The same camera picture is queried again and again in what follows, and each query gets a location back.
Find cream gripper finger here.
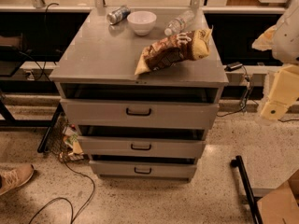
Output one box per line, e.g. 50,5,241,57
251,25,277,51
260,64,299,120

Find grey drawer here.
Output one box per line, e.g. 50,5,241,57
90,161,197,179
78,136,206,159
61,99,219,129

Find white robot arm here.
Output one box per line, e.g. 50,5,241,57
251,0,299,120

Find grey drawer cabinet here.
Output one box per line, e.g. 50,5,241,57
50,7,228,180

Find grey bottom drawer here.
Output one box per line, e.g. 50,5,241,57
90,161,197,179

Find grey top drawer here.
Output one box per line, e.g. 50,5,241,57
61,99,219,129

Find black power adapter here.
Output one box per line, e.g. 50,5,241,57
225,62,243,72

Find brown yellow chip bag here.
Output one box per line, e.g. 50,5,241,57
135,29,212,75

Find clear plastic water bottle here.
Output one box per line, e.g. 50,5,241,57
164,10,195,36

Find black metal stand leg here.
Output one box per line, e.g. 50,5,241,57
230,155,263,224

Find cardboard box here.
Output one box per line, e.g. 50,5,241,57
258,170,299,224

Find white bowl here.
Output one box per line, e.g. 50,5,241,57
127,11,157,35

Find silver blue soda can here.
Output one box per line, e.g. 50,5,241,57
107,6,131,25

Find tan sneaker shoe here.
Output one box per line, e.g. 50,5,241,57
0,164,35,195

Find black cable right side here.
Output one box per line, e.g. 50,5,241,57
217,66,299,123

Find wire basket with trash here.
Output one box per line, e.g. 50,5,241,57
48,116,84,162

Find black floor cable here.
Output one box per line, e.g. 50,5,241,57
28,152,96,224

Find black table leg frame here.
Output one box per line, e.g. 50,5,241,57
0,92,63,153

